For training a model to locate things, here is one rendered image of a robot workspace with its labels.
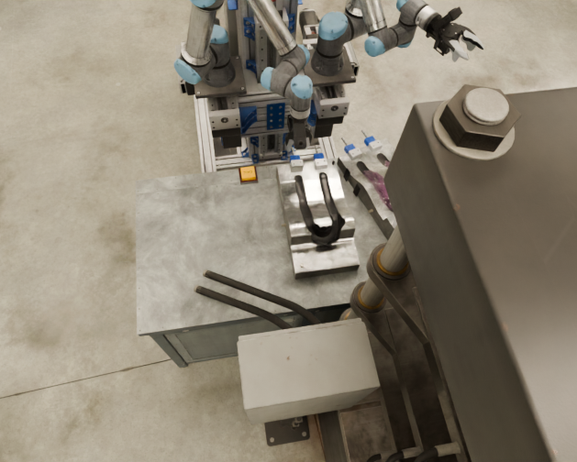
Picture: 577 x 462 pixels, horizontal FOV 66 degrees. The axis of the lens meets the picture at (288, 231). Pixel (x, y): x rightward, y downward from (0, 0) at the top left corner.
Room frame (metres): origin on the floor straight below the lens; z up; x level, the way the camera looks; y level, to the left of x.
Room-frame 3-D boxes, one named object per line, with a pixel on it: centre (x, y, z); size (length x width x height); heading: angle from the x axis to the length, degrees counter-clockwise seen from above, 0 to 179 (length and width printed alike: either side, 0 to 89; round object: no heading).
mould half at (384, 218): (1.11, -0.44, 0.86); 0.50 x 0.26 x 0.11; 31
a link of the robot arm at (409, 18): (1.52, -0.39, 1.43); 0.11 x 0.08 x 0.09; 40
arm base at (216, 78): (1.51, 0.36, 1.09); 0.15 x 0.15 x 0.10
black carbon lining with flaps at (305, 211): (0.96, -0.12, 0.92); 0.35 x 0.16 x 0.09; 13
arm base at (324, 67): (1.63, -0.12, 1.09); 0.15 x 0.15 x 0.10
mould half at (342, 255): (0.94, -0.11, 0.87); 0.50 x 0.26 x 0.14; 13
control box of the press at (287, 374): (0.21, -0.07, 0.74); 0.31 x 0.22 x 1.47; 103
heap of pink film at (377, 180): (1.11, -0.43, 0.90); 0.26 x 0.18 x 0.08; 31
